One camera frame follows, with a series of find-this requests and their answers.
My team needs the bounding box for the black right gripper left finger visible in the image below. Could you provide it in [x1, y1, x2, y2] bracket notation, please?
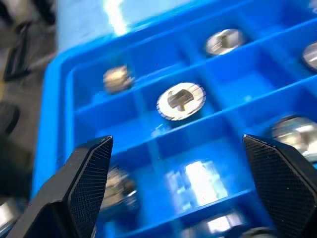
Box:
[6, 135, 114, 238]

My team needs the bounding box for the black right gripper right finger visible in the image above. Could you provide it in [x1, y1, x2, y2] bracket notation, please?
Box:
[242, 134, 317, 238]

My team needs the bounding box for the blue compartment tray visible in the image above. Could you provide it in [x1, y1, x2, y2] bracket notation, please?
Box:
[31, 0, 317, 238]

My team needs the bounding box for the perforated stainless steel tray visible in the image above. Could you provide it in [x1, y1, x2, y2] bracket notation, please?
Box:
[0, 0, 59, 236]

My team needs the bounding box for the metal nut in blue tray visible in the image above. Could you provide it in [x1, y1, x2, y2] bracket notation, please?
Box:
[103, 64, 135, 94]
[205, 28, 246, 57]

